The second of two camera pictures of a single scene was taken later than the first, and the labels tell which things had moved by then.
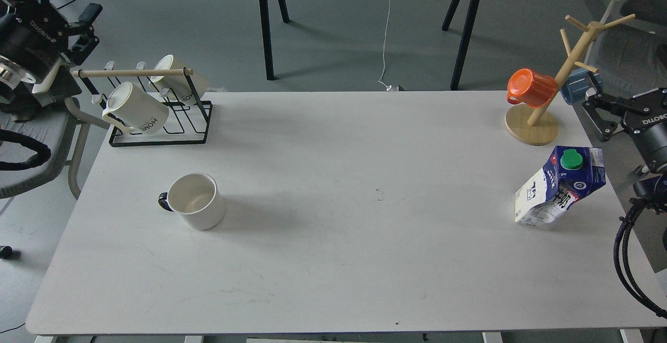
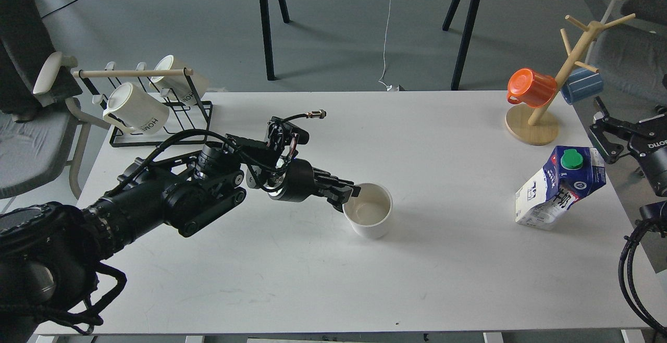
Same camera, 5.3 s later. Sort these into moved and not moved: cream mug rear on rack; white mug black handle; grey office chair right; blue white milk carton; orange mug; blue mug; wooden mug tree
Moved: white mug black handle
Not moved: orange mug; blue mug; blue white milk carton; cream mug rear on rack; wooden mug tree; grey office chair right
